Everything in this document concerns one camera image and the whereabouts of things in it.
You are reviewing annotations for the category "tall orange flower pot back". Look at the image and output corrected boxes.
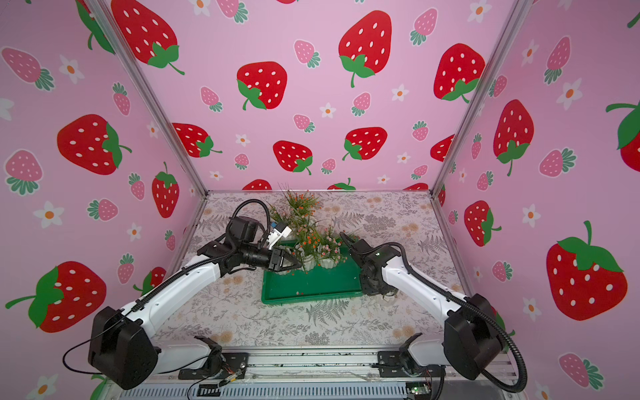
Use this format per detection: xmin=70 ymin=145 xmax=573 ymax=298
xmin=284 ymin=190 xmax=318 ymax=237

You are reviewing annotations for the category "orange flower potted plant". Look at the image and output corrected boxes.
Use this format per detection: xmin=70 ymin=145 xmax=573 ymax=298
xmin=295 ymin=228 xmax=322 ymax=272

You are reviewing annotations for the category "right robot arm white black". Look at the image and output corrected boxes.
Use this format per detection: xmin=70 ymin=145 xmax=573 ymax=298
xmin=340 ymin=233 xmax=504 ymax=380

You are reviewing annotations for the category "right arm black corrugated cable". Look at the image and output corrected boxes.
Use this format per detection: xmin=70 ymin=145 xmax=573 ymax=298
xmin=379 ymin=242 xmax=528 ymax=394

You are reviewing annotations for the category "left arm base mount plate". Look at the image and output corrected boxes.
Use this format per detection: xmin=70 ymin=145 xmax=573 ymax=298
xmin=178 ymin=352 xmax=249 ymax=381

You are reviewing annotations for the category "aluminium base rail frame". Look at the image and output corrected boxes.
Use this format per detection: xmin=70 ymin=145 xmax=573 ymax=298
xmin=93 ymin=346 xmax=526 ymax=399

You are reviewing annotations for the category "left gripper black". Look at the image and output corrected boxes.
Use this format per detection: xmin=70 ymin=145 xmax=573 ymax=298
xmin=239 ymin=247 xmax=302 ymax=274

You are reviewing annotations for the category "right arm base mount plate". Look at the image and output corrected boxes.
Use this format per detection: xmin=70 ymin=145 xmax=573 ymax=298
xmin=372 ymin=350 xmax=443 ymax=378

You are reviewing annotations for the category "green plastic storage tray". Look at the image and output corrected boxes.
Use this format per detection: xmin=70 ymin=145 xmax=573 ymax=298
xmin=261 ymin=247 xmax=363 ymax=305

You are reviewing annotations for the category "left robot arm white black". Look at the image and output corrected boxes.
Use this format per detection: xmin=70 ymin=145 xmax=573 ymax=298
xmin=88 ymin=242 xmax=302 ymax=390

